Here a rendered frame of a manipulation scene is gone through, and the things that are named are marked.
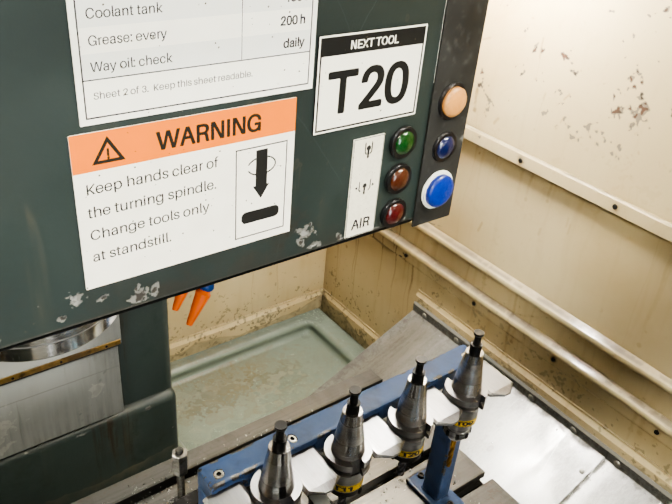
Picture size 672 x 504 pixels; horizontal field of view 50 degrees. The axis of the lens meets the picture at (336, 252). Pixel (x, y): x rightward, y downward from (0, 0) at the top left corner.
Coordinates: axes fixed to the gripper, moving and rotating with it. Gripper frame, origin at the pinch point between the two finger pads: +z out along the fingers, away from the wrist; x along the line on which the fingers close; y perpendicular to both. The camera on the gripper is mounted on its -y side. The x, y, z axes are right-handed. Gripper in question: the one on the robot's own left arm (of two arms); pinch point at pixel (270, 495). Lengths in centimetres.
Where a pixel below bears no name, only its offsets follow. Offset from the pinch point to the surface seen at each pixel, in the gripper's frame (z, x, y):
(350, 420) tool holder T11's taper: -1.6, 10.1, -9.3
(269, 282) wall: 89, 60, 47
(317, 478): -2.3, 5.4, -2.2
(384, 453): -3.7, 15.2, -2.1
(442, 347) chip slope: 37, 75, 38
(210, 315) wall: 89, 41, 52
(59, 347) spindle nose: 2.9, -21.8, -32.3
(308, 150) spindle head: -9, -6, -53
